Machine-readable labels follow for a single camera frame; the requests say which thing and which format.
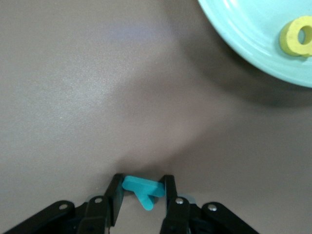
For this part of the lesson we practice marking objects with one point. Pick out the green plate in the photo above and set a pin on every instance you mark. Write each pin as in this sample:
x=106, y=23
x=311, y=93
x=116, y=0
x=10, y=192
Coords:
x=243, y=24

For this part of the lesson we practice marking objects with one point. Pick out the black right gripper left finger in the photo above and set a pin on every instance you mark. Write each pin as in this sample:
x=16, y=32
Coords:
x=92, y=214

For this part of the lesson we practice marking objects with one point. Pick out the yellow letter o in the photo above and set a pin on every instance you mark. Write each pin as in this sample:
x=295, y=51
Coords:
x=290, y=36

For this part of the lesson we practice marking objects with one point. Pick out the teal foam letter y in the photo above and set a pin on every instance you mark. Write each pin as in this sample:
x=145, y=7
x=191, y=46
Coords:
x=143, y=187

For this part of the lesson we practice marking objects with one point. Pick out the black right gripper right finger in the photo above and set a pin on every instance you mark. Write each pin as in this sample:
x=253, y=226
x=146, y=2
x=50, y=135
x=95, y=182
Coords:
x=180, y=217

